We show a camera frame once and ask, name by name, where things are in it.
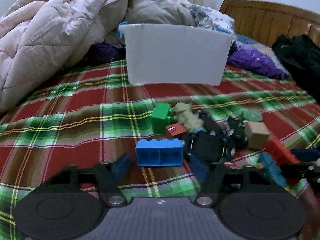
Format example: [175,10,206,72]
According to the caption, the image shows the white plastic storage bin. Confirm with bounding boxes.
[117,23,238,87]

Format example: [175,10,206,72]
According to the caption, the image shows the blue pillow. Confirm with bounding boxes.
[236,34,261,46]

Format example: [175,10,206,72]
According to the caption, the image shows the black garment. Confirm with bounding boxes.
[271,34,320,101]

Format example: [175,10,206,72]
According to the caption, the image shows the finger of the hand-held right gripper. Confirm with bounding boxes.
[280,162,320,181]
[289,147,320,157]

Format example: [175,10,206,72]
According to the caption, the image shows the tan cube block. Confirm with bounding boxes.
[244,121,271,151]

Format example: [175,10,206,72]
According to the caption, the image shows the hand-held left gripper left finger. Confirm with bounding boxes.
[32,152,132,207]

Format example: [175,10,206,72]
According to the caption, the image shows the blue toy brick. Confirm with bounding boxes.
[135,138,184,168]

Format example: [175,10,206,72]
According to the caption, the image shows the beige toy dinosaur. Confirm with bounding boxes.
[172,102,204,132]

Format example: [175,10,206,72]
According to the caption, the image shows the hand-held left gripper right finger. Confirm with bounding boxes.
[189,154,288,206]

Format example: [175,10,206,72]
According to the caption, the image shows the green patterned toy piece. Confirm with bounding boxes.
[241,110,263,122]

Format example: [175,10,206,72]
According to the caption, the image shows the small red block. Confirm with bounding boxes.
[166,123,188,139]

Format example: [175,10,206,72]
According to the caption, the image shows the green toy brick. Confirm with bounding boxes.
[150,103,174,134]

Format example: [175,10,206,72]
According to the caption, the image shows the red green plaid blanket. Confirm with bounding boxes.
[0,59,320,240]

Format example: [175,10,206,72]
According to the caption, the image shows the pale pink quilt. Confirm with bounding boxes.
[0,0,198,113]

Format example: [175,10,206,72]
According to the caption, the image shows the grey floral cloth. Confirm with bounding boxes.
[187,4,236,34]

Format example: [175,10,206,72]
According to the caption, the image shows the red toy brick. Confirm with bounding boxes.
[263,137,301,166]

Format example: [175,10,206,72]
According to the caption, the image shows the wooden headboard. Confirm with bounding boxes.
[219,0,320,48]

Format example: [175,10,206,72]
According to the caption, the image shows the teal toy dinosaur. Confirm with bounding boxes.
[257,152,291,188]

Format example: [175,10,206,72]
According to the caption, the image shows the pastel patterned pillow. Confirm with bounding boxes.
[250,43,284,67]

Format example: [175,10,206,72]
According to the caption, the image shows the black toy vehicle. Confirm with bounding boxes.
[184,109,249,166]

